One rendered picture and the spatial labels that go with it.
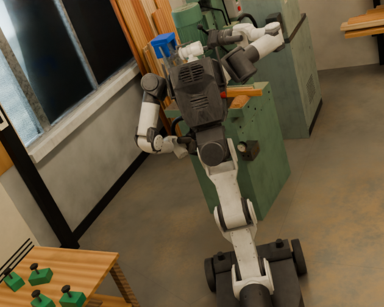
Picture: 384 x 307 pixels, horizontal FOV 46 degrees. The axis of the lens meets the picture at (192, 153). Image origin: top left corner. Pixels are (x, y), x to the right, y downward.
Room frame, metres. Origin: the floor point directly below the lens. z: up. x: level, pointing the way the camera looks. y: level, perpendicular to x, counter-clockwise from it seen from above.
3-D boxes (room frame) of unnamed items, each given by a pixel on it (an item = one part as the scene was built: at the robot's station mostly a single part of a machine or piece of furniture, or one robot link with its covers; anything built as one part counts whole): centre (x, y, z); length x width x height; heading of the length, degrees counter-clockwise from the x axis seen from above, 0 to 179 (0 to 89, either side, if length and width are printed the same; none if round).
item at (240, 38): (2.46, -0.45, 1.31); 0.11 x 0.11 x 0.11; 49
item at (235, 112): (2.68, -0.18, 0.87); 0.61 x 0.30 x 0.06; 49
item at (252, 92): (2.71, -0.31, 0.92); 0.56 x 0.02 x 0.04; 49
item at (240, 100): (2.54, -0.38, 0.92); 0.14 x 0.09 x 0.04; 139
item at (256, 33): (2.29, -0.58, 1.32); 0.19 x 0.11 x 0.10; 36
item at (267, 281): (1.74, -0.08, 0.28); 0.21 x 0.20 x 0.13; 169
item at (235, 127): (2.86, -0.33, 0.76); 0.57 x 0.45 x 0.09; 139
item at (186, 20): (2.76, -0.25, 1.35); 0.18 x 0.18 x 0.31
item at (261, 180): (2.86, -0.33, 0.35); 0.58 x 0.45 x 0.71; 139
